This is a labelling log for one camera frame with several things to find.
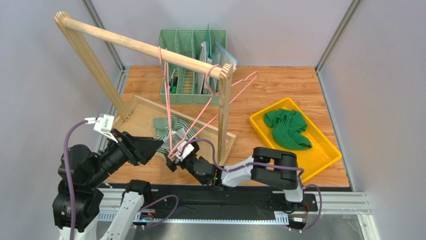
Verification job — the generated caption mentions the white folders in organizer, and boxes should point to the white folders in organizer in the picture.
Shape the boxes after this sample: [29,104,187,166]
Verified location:
[196,23,239,95]

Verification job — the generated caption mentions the yellow plastic tray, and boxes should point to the yellow plastic tray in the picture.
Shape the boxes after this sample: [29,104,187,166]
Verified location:
[249,97,342,183]

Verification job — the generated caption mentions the pink wire hanger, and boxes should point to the pink wire hanger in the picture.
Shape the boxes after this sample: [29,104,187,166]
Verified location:
[168,63,259,159]

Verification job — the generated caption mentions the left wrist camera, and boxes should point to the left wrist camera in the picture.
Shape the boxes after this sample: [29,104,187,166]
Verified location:
[84,114,118,143]

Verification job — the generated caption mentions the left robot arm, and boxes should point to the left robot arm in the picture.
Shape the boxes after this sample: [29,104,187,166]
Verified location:
[52,129,164,240]

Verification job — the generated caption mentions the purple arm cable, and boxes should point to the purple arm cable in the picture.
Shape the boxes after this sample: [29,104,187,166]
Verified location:
[63,119,89,240]
[181,138,323,233]

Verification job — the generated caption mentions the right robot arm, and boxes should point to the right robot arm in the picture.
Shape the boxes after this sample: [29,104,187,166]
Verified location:
[165,139,304,203]

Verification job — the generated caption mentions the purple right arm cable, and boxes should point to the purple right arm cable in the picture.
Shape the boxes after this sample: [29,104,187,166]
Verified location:
[181,138,323,233]

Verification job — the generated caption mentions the mint green file organizer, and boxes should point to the mint green file organizer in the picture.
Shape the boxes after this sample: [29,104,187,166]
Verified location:
[157,23,239,106]

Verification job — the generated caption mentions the green white striped tank top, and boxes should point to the green white striped tank top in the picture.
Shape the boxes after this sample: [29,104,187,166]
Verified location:
[152,115,190,154]

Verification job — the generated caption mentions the wooden clothes rack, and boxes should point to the wooden clothes rack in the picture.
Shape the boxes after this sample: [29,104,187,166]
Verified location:
[54,11,236,165]

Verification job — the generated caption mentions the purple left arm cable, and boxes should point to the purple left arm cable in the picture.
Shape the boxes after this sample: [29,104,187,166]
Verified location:
[63,119,89,240]

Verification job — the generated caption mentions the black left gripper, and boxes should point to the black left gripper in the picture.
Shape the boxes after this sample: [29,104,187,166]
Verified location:
[87,127,164,186]

